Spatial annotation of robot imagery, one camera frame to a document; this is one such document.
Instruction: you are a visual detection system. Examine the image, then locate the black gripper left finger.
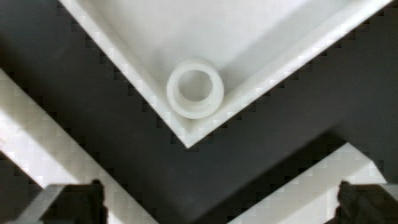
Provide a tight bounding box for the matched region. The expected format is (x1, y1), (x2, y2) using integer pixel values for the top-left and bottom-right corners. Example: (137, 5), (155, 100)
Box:
(13, 179), (111, 224)

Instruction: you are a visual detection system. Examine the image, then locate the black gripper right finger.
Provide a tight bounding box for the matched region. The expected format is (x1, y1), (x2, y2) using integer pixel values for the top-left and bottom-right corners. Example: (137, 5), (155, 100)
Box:
(331, 181), (398, 224)

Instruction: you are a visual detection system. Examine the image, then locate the white square tabletop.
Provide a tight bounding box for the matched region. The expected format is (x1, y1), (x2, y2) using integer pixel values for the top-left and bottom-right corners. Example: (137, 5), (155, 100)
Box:
(59, 0), (393, 146)

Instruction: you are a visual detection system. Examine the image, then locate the white L-shaped obstacle wall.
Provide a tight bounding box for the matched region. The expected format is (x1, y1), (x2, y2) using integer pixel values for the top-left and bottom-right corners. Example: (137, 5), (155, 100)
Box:
(0, 70), (386, 224)

